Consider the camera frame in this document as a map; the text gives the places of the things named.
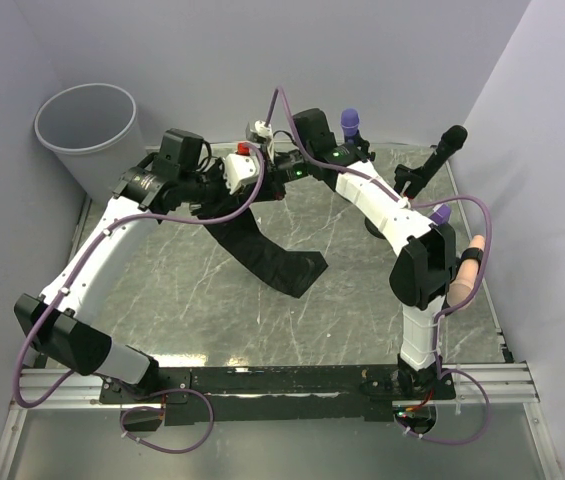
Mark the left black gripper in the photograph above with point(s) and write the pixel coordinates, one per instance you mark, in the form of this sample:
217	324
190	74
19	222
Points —
227	199

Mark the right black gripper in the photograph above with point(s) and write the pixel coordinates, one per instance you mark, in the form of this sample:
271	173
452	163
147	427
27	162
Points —
274	188

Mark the black trash bag roll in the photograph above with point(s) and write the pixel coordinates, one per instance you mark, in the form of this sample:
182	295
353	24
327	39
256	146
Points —
289	272

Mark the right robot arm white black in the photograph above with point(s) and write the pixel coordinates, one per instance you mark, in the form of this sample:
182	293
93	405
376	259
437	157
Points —
426	262

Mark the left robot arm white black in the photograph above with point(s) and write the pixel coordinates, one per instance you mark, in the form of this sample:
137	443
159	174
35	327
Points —
58	321

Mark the grey plastic trash bin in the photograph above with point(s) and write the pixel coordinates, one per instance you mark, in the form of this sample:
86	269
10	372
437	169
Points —
93	129

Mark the purple microphone on stand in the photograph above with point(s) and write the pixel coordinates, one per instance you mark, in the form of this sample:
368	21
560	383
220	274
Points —
350	126

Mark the purple box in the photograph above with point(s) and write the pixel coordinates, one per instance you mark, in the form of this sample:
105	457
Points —
440	214

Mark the black microphone on stand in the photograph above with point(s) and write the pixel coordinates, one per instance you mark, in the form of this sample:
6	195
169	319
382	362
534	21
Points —
409	182

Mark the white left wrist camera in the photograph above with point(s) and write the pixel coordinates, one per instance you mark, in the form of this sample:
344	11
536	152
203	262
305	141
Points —
244	167

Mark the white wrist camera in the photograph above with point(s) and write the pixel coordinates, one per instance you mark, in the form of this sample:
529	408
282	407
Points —
244	167
261	133

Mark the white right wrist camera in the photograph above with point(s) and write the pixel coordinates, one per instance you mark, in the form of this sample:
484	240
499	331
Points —
261	133

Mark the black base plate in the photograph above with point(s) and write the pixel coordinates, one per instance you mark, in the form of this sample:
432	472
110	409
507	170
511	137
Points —
189	395

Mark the aluminium rail frame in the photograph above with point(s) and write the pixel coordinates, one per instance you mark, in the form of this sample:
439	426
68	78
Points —
74	436

